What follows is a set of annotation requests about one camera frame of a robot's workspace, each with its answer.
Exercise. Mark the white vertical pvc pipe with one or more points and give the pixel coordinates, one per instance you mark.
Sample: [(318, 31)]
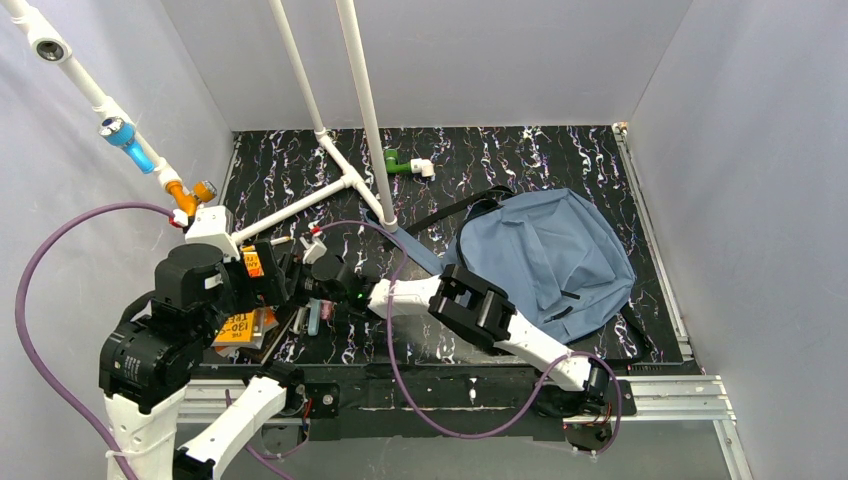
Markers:
[(356, 56)]

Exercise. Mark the thin white rear pipe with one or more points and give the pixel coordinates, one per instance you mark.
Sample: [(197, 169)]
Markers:
[(290, 45)]

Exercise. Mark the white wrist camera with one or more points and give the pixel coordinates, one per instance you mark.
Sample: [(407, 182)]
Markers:
[(210, 226), (313, 246)]

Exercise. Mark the dark brown book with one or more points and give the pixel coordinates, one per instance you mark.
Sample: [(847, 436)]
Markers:
[(283, 333)]

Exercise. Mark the teal white stapler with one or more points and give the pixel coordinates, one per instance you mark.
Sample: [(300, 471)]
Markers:
[(307, 319)]

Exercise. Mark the blue student backpack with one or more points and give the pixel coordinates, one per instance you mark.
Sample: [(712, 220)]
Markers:
[(554, 253)]

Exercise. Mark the white slanted pvc pipe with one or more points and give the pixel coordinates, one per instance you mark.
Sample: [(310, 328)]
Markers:
[(46, 43)]

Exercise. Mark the orange treehouse book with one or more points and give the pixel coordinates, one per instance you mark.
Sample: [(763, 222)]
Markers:
[(244, 330)]

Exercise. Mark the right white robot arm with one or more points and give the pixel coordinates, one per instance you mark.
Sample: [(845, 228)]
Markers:
[(476, 310)]

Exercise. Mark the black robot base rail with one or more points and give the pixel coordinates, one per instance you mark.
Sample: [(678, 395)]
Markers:
[(366, 401)]

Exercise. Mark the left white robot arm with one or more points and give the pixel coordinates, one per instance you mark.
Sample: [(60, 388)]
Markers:
[(146, 364)]

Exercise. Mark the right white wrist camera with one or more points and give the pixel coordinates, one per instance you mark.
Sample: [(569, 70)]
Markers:
[(313, 246)]

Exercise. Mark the blue plastic tap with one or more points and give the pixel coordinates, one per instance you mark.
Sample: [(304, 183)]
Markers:
[(122, 135)]

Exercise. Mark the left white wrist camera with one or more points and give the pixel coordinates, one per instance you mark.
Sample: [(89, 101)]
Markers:
[(210, 226)]

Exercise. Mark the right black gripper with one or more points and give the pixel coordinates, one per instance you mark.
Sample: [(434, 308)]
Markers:
[(308, 283)]

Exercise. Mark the green plastic tap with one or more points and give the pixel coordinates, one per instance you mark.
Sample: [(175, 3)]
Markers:
[(393, 165)]

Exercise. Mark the orange plastic tap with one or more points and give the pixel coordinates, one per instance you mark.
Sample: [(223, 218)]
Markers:
[(189, 201)]

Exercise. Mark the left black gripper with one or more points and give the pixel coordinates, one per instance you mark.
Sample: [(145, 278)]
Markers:
[(266, 281)]

